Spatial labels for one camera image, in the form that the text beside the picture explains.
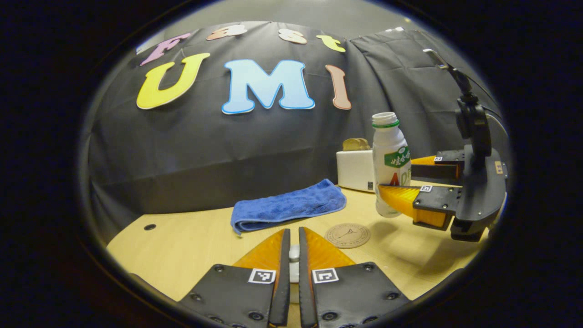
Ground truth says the black backdrop cloth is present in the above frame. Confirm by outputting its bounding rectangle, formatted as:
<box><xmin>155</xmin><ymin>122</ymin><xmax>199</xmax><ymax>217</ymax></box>
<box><xmin>84</xmin><ymin>20</ymin><xmax>511</xmax><ymax>237</ymax></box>

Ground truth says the white toaster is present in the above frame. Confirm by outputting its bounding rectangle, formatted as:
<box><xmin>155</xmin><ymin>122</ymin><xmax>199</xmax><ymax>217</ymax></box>
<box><xmin>336</xmin><ymin>149</ymin><xmax>376</xmax><ymax>193</ymax></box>

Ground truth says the round cork coaster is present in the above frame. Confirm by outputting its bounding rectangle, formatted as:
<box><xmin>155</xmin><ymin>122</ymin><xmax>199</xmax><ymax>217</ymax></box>
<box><xmin>325</xmin><ymin>223</ymin><xmax>371</xmax><ymax>249</ymax></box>

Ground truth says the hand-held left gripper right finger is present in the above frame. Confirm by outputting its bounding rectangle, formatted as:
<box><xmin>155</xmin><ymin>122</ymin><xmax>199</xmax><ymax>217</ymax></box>
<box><xmin>298</xmin><ymin>227</ymin><xmax>410</xmax><ymax>328</ymax></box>

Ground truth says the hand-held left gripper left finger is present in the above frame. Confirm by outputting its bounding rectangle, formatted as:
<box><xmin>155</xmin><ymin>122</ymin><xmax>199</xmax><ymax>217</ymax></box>
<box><xmin>178</xmin><ymin>229</ymin><xmax>291</xmax><ymax>328</ymax></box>

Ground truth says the blue towel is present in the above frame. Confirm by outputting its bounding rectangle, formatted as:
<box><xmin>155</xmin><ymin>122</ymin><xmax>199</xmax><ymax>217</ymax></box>
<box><xmin>230</xmin><ymin>179</ymin><xmax>347</xmax><ymax>236</ymax></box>

